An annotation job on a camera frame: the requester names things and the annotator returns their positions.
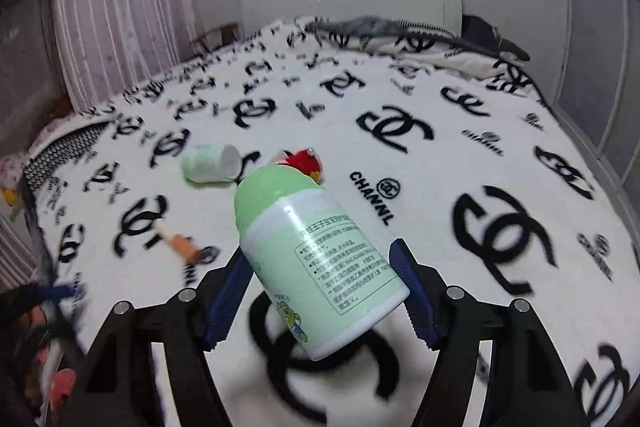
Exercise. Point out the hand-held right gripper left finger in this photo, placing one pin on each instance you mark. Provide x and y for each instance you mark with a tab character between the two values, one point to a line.
227	297

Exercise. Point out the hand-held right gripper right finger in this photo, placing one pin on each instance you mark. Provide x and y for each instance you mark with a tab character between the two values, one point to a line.
415	287

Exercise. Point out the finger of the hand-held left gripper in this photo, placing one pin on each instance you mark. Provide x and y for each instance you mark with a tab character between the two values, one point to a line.
55	292

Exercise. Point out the green capped lotion bottle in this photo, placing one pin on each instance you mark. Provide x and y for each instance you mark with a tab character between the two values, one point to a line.
310	257

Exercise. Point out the small cream tube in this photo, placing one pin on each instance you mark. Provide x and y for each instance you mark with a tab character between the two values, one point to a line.
179	243

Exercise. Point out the pink printed bag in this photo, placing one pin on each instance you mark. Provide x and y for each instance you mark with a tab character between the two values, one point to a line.
57	379

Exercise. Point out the white black printed blanket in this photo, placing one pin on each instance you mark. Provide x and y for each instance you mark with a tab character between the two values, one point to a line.
425	187

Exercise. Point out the pink floral sheet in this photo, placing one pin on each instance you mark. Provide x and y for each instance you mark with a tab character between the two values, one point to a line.
10	172

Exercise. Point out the pale green jar white cap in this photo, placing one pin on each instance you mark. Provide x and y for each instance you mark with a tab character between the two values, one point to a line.
207	163

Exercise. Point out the houndstooth patterned cloth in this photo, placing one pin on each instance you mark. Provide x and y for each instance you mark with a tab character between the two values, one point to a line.
60	149

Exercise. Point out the red plush toy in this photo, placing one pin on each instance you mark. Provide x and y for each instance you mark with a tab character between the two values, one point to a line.
305	159

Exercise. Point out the dark navy cloth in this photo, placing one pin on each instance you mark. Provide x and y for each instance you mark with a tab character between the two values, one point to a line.
482	34

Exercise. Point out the dark wooden chair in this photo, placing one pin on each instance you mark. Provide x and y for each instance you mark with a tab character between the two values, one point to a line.
220	34

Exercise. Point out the pink sheer curtain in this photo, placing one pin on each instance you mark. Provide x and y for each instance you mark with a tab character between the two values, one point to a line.
125	7

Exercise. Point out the grey sliding door wardrobe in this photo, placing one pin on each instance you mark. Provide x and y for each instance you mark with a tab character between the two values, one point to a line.
595	32

